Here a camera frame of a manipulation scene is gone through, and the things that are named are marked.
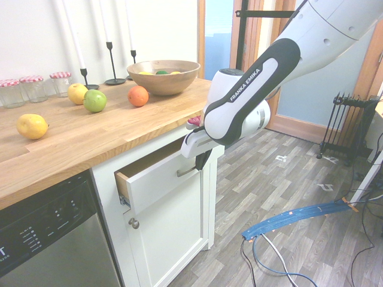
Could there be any wooden door frame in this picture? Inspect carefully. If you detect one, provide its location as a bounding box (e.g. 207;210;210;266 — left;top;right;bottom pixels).
196;0;266;82

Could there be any blue tape floor cable cover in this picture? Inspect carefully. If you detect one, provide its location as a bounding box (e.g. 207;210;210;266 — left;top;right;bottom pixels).
241;201;359;242

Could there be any black oil radiator heater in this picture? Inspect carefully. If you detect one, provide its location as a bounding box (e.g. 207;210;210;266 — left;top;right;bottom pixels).
318;91;380;167

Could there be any glass jar with checkered lid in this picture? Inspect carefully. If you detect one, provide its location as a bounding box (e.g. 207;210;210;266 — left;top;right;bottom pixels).
0;78;25;109
49;71;74;99
19;75;49;103

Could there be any green apple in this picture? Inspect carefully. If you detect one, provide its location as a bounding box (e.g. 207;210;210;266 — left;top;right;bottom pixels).
83;88;108;114

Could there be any black metal bar frame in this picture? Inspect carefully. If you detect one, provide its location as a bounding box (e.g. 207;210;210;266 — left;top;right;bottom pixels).
237;0;296;70

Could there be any orange fruit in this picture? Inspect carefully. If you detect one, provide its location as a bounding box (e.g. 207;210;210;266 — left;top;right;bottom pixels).
127;85;150;108

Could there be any yellow apple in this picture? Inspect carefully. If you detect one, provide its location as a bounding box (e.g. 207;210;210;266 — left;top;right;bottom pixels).
67;83;89;106

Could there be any silver bar drawer handle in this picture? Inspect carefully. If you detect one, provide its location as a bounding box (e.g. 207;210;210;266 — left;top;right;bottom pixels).
176;165;200;178

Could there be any white floor cable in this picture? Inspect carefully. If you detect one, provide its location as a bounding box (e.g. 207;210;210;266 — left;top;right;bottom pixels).
259;232;293;287

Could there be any medium black candle holder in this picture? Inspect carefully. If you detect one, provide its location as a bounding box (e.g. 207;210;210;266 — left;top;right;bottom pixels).
126;49;138;81

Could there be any tall black candle holder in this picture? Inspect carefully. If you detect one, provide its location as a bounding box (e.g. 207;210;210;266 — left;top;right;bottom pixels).
104;41;127;86

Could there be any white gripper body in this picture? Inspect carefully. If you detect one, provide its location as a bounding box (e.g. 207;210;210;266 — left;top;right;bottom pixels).
180;127;224;159

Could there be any short black candle holder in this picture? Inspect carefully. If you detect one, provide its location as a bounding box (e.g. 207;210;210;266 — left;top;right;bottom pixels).
80;68;101;91

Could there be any blue floor cable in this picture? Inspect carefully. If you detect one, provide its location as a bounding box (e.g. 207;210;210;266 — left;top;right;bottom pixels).
252;232;383;287

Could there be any tall white candle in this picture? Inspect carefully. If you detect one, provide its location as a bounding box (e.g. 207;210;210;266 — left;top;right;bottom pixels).
98;0;113;43
60;0;86;71
123;0;136;51

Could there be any yellow pear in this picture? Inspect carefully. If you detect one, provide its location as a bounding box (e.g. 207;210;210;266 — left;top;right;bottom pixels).
16;113;50;141

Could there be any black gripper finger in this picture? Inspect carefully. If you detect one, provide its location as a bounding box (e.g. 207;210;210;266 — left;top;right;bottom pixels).
195;148;211;172

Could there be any large wooden bowl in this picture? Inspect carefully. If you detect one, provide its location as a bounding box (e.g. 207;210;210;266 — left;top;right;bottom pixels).
126;59;202;97

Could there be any white drawer with wooden inside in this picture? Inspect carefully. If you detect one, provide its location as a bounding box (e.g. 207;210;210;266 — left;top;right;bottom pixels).
114;131;208;215

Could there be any stainless steel dishwasher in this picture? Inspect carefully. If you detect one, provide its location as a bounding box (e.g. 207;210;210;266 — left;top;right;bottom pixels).
0;170;122;287

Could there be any white base cabinet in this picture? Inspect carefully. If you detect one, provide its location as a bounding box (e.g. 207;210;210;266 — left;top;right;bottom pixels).
89;119;226;287

